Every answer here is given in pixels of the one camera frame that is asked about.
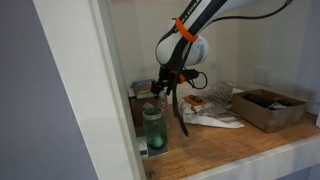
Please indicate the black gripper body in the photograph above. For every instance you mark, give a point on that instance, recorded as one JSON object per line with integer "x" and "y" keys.
{"x": 170, "y": 79}

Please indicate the orange and black tool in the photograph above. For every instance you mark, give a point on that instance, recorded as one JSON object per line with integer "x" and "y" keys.
{"x": 194, "y": 100}

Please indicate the brown cardboard box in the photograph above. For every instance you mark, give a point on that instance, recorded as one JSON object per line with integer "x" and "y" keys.
{"x": 267, "y": 110}

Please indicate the green glass mason jar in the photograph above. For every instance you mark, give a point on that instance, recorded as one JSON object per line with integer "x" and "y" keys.
{"x": 155, "y": 128}

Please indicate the small grey white box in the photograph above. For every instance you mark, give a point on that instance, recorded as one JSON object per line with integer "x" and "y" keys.
{"x": 147, "y": 152}

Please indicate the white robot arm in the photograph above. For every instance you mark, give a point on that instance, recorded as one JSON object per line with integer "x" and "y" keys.
{"x": 182, "y": 45}

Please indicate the stack of books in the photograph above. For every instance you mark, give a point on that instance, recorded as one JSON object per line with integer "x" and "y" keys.
{"x": 142, "y": 88}

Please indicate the white wall outlet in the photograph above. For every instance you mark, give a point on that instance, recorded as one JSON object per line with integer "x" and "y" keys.
{"x": 263, "y": 76}

